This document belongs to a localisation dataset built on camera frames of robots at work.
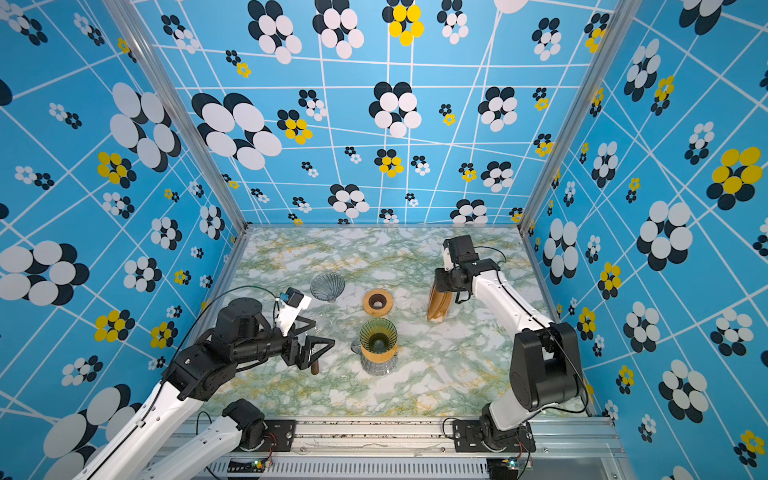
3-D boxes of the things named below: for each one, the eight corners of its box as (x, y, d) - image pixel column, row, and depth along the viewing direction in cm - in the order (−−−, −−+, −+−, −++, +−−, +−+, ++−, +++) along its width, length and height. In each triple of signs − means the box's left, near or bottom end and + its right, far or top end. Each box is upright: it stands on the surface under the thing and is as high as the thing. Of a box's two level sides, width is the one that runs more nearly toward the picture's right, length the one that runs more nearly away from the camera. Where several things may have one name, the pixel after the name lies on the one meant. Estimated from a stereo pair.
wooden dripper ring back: (363, 316, 97) (362, 312, 95) (365, 292, 103) (364, 288, 101) (392, 316, 97) (392, 312, 95) (392, 292, 103) (392, 288, 101)
